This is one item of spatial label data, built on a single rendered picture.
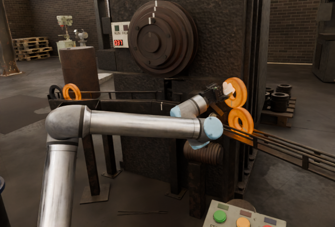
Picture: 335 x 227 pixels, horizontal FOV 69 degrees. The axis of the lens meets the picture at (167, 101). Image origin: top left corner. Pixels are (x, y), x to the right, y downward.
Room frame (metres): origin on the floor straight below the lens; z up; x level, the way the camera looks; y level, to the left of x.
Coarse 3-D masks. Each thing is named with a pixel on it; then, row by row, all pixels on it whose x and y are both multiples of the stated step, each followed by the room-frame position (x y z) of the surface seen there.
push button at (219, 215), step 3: (219, 210) 0.67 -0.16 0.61; (216, 213) 0.66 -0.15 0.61; (219, 213) 0.66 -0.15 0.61; (222, 213) 0.65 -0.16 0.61; (216, 216) 0.65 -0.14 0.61; (219, 216) 0.65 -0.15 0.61; (222, 216) 0.64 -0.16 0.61; (225, 216) 0.65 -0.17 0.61; (216, 219) 0.64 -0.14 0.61; (219, 219) 0.64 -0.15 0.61; (222, 219) 0.64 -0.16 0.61; (225, 219) 0.64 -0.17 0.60; (219, 222) 0.63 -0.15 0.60; (222, 222) 0.63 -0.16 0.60
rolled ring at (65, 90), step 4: (68, 84) 2.00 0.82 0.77; (72, 84) 2.01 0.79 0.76; (64, 88) 2.03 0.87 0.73; (68, 88) 2.04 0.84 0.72; (72, 88) 1.98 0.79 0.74; (76, 88) 1.98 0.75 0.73; (64, 92) 2.04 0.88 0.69; (76, 92) 1.97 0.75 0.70; (64, 96) 2.04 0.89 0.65; (68, 96) 2.05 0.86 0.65; (76, 96) 1.97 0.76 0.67; (80, 96) 1.98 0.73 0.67
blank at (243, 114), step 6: (234, 108) 1.18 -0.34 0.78; (240, 108) 1.16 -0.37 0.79; (234, 114) 1.18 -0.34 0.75; (240, 114) 1.14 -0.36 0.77; (246, 114) 1.12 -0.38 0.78; (228, 120) 1.22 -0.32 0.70; (234, 120) 1.19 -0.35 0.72; (246, 120) 1.10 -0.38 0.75; (252, 120) 1.10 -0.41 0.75; (234, 126) 1.18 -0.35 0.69; (246, 126) 1.10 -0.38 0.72; (252, 126) 1.09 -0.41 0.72
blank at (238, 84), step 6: (228, 78) 1.24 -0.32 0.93; (234, 78) 1.21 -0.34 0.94; (234, 84) 1.20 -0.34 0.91; (240, 84) 1.17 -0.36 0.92; (240, 90) 1.16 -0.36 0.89; (246, 90) 1.16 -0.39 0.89; (240, 96) 1.15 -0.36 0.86; (246, 96) 1.15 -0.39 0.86; (228, 102) 1.23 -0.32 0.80; (234, 102) 1.19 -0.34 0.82; (240, 102) 1.15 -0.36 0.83
